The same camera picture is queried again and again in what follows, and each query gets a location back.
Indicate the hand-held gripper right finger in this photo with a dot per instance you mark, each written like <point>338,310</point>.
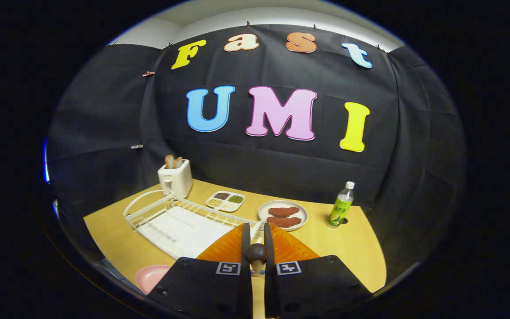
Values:
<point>270,292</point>

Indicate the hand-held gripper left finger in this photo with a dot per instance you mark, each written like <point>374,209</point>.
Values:
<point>246,248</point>

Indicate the pink plate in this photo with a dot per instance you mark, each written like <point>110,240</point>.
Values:
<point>151,277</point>

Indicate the white round plate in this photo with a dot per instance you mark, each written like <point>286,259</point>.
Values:
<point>262,215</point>

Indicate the brown meat patty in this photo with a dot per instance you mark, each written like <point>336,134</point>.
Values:
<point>283,212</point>
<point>283,222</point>

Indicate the white divided seed tray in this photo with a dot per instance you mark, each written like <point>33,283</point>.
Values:
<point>222,196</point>

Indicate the white toaster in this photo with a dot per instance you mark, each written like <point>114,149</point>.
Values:
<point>175,179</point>

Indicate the green label drink bottle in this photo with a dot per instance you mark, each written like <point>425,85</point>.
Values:
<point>340,210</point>

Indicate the toasted bread slice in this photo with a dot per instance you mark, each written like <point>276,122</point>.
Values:
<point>178,161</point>
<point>169,161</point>

